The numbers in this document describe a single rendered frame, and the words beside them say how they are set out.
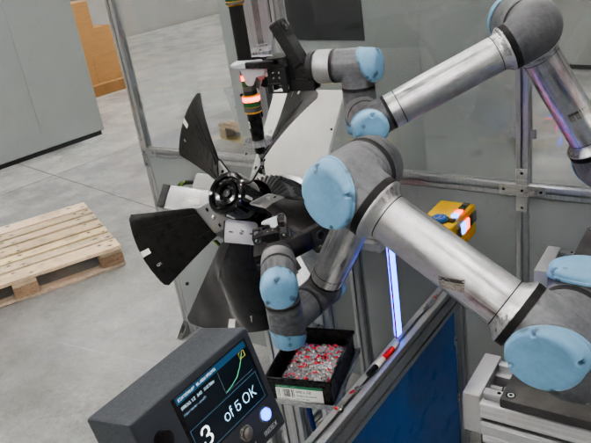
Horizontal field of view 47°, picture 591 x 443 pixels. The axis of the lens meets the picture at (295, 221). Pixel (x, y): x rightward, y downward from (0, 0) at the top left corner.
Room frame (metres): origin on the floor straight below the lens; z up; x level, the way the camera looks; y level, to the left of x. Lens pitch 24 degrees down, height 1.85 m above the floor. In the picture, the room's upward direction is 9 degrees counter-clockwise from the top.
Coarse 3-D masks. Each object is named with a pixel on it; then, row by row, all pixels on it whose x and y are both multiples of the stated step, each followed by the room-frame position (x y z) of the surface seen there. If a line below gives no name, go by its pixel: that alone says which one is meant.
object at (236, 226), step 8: (232, 224) 1.63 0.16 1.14; (240, 224) 1.64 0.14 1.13; (248, 224) 1.65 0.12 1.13; (256, 224) 1.65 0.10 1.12; (224, 232) 1.62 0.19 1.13; (248, 232) 1.63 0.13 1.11; (256, 232) 1.64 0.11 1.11; (224, 240) 1.61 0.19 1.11; (232, 240) 1.61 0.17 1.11; (240, 240) 1.62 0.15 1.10; (248, 240) 1.62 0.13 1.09; (256, 240) 1.63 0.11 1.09
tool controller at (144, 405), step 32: (192, 352) 0.92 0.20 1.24; (224, 352) 0.90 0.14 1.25; (160, 384) 0.84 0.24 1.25; (192, 384) 0.83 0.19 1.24; (224, 384) 0.87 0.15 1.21; (256, 384) 0.91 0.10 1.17; (96, 416) 0.81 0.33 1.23; (128, 416) 0.77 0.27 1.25; (160, 416) 0.78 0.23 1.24; (192, 416) 0.81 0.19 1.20; (224, 416) 0.85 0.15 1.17; (256, 416) 0.88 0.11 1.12
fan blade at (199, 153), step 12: (192, 108) 1.93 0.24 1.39; (192, 120) 1.92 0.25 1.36; (204, 120) 1.86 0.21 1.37; (180, 132) 1.98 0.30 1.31; (192, 132) 1.92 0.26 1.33; (204, 132) 1.85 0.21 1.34; (180, 144) 1.98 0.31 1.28; (192, 144) 1.92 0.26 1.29; (204, 144) 1.84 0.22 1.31; (192, 156) 1.93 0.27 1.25; (204, 156) 1.86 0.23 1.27; (216, 156) 1.78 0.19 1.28; (204, 168) 1.88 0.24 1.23; (216, 168) 1.79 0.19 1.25
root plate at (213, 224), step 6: (204, 204) 1.72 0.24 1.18; (198, 210) 1.72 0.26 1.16; (204, 210) 1.72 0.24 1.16; (210, 210) 1.71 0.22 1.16; (204, 216) 1.72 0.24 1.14; (210, 216) 1.72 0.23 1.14; (216, 216) 1.71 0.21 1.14; (222, 216) 1.71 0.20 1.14; (210, 222) 1.72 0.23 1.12; (216, 222) 1.72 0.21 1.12; (222, 222) 1.71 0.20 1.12; (210, 228) 1.72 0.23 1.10; (216, 228) 1.72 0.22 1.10; (222, 228) 1.71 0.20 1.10
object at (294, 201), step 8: (280, 200) 1.62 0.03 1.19; (288, 200) 1.62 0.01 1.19; (296, 200) 1.61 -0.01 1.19; (272, 208) 1.58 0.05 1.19; (280, 208) 1.57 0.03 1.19; (288, 208) 1.56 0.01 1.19; (296, 208) 1.56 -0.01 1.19; (304, 208) 1.55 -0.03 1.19; (288, 216) 1.53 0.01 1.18; (296, 216) 1.53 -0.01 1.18; (304, 216) 1.52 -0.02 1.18; (288, 224) 1.50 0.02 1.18; (296, 224) 1.50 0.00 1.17; (304, 224) 1.49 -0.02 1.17; (312, 224) 1.49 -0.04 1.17; (296, 232) 1.47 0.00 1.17; (320, 248) 1.41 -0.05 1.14
